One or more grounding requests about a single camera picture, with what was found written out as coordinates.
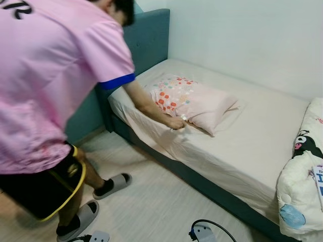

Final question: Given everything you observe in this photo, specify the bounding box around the light blue fabric piece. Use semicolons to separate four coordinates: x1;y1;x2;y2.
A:
279;203;307;230

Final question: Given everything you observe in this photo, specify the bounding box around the pink floral pillow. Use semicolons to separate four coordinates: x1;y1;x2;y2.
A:
146;73;240;137

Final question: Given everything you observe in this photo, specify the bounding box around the grey slipper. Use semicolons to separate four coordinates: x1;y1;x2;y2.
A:
57;200;100;242
92;172;133;200

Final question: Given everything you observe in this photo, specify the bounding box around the person in pink shirt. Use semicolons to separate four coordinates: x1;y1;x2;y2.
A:
0;0;136;237

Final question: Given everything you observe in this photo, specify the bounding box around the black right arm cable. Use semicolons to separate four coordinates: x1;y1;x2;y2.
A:
192;219;238;242

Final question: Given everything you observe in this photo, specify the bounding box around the teal upholstered headboard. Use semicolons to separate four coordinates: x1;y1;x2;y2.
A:
65;9;171;144

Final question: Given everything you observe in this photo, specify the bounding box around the cream sheeted mattress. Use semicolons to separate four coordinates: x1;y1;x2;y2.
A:
107;58;323;222

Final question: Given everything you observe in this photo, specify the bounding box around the white card blue print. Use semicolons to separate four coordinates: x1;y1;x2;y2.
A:
312;165;323;198

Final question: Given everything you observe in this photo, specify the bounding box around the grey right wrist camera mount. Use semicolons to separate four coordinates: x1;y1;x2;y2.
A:
191;225;218;242

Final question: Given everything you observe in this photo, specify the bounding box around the person's right hand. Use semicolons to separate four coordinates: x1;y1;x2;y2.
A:
166;115;188;132

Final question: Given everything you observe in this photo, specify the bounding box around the cream cartoon print quilt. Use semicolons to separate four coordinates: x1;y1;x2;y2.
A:
277;97;323;242

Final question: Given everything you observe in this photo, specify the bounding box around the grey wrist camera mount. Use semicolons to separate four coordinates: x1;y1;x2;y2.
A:
191;225;218;242
86;231;110;242

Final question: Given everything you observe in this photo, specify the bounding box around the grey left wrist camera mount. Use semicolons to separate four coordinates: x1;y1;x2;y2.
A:
86;231;110;242

